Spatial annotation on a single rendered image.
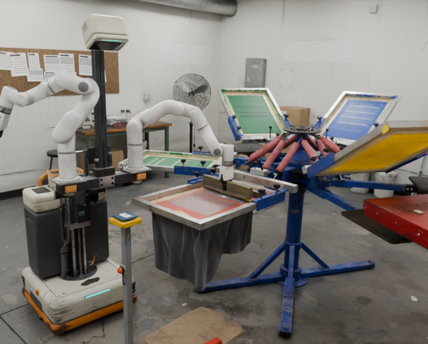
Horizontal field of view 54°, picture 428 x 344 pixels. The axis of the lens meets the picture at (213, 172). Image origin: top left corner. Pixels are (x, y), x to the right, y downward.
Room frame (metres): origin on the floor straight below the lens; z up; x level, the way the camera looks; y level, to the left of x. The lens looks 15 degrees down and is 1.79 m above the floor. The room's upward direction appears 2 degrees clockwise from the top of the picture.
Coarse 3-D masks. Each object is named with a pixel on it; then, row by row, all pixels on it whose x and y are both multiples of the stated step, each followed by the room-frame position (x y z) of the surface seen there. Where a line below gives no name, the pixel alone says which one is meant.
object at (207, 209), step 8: (216, 200) 2.52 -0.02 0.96; (224, 200) 2.52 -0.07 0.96; (192, 208) 2.35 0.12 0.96; (200, 208) 2.35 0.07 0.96; (208, 208) 2.36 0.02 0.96; (216, 208) 2.36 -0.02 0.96; (224, 208) 2.37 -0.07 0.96; (232, 208) 2.37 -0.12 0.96; (192, 216) 2.21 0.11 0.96; (200, 216) 2.22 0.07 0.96; (208, 216) 2.22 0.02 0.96
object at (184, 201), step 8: (192, 192) 2.66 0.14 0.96; (200, 192) 2.67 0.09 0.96; (168, 200) 2.49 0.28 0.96; (176, 200) 2.50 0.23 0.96; (184, 200) 2.50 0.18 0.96; (192, 200) 2.50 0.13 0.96; (200, 200) 2.51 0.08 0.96; (208, 200) 2.51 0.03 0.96; (168, 208) 2.34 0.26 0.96; (176, 208) 2.34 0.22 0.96; (184, 208) 2.35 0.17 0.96
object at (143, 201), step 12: (156, 192) 2.53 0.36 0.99; (168, 192) 2.58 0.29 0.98; (144, 204) 2.33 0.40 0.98; (156, 204) 2.31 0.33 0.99; (252, 204) 2.35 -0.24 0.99; (168, 216) 2.19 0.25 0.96; (180, 216) 2.12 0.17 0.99; (216, 216) 2.13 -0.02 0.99; (228, 216) 2.18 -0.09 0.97; (204, 228) 2.04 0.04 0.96
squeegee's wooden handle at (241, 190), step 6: (204, 180) 2.73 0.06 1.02; (210, 180) 2.69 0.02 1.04; (216, 180) 2.66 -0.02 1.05; (216, 186) 2.66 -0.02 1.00; (222, 186) 2.62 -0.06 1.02; (228, 186) 2.59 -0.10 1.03; (234, 186) 2.55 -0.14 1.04; (240, 186) 2.52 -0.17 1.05; (246, 186) 2.50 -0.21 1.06; (234, 192) 2.55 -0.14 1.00; (240, 192) 2.52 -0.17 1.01; (246, 192) 2.49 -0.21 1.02; (252, 192) 2.49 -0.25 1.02; (246, 198) 2.49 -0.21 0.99
